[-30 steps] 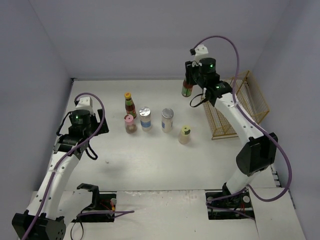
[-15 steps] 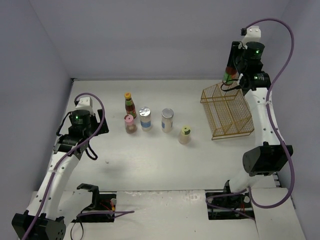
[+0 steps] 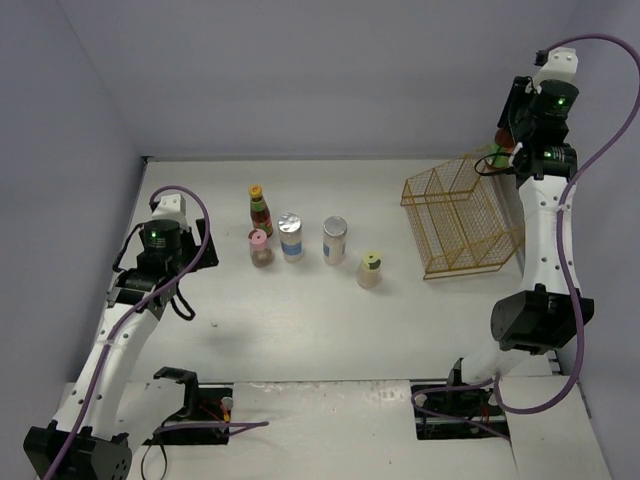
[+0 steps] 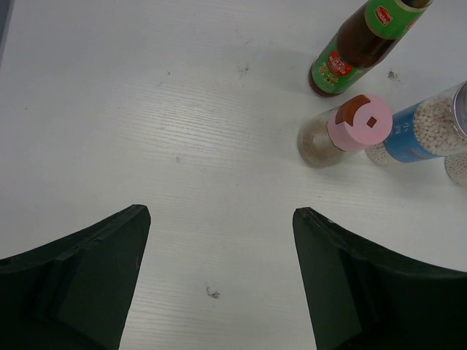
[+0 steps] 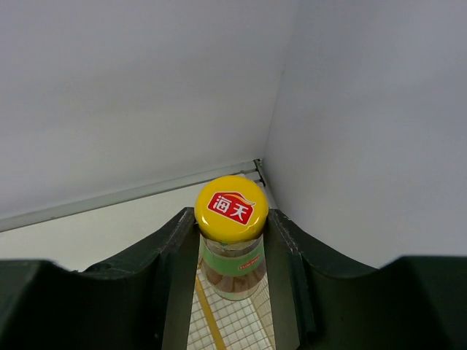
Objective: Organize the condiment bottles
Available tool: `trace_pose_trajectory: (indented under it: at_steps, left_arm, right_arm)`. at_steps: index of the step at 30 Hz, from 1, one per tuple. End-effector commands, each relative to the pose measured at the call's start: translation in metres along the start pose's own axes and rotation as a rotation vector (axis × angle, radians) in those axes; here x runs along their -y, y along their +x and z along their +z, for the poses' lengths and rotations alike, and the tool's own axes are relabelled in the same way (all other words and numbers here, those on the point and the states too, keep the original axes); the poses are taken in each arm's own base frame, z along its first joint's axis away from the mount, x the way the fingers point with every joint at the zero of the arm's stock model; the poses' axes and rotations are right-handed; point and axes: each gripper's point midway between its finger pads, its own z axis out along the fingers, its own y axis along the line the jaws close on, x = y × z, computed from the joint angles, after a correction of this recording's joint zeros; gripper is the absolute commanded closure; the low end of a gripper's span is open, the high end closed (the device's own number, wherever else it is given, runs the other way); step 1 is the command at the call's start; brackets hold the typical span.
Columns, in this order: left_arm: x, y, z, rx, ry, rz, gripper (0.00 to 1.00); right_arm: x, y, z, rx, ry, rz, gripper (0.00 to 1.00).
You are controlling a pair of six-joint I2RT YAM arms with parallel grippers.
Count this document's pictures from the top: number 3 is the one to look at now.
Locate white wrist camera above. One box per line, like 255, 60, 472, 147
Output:
533, 47, 578, 87
151, 194, 187, 229

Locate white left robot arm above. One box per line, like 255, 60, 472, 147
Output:
23, 217, 219, 479

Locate gold wire basket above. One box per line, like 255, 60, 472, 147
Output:
400, 145, 524, 280

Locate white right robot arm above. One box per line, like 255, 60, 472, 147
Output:
442, 76, 595, 412

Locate yellow cap sauce bottle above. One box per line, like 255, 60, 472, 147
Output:
248, 184, 273, 237
491, 128, 515, 169

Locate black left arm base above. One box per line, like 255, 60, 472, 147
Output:
144, 366, 233, 446

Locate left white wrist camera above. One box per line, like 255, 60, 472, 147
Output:
151, 194, 187, 229

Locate silver lid jar right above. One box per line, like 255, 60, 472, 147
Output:
323, 216, 348, 266

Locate silver lid jar left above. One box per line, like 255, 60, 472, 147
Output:
277, 213, 304, 263

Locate yellow lid spice shaker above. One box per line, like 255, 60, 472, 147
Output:
356, 251, 382, 289

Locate silver lid jar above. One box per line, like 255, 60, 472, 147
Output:
277, 213, 304, 263
323, 216, 348, 266

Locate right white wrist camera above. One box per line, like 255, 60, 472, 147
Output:
533, 47, 578, 87

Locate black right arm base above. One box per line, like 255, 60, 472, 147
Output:
410, 383, 510, 441

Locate pink lid spice shaker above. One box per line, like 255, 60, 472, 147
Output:
248, 229, 274, 268

